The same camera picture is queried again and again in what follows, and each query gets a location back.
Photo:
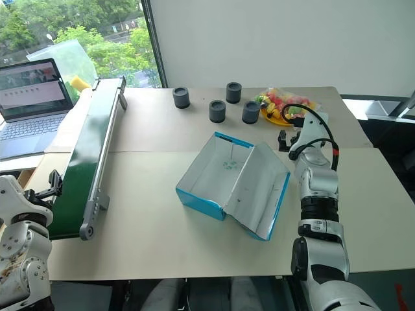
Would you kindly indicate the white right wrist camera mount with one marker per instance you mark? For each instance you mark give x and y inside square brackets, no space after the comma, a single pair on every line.
[313,129]

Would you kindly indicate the yellow plastic plate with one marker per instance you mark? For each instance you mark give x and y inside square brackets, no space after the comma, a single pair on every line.
[275,120]

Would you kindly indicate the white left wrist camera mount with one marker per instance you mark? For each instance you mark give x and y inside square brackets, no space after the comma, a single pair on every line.
[9,194]

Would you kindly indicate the grey open laptop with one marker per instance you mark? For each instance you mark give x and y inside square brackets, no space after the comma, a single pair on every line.
[29,107]

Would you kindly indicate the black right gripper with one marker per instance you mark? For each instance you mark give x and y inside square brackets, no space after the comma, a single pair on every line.
[287,146]

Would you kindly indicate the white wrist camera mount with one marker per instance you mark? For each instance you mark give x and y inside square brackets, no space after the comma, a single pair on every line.
[313,129]
[9,194]

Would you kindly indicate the yellow sponge block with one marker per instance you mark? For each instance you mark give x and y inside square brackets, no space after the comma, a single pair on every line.
[79,83]

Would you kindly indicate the clear green plastic bag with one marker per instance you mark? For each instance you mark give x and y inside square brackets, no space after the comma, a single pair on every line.
[69,63]

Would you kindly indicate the blue cardboard box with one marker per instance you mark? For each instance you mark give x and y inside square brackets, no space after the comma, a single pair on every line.
[233,181]

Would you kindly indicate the dark grey cylinder cup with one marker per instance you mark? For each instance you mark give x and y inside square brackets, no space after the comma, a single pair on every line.
[217,111]
[251,112]
[181,97]
[234,92]

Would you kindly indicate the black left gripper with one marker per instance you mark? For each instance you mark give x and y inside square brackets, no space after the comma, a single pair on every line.
[36,195]

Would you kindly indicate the green conveyor belt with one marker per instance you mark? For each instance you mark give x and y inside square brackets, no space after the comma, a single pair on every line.
[84,152]

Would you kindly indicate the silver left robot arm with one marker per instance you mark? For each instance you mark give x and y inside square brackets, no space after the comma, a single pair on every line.
[19,259]

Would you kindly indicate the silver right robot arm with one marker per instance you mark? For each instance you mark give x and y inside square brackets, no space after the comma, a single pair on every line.
[319,201]

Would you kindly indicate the clear bag of toy fruit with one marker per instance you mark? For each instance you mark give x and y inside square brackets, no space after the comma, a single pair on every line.
[275,98]

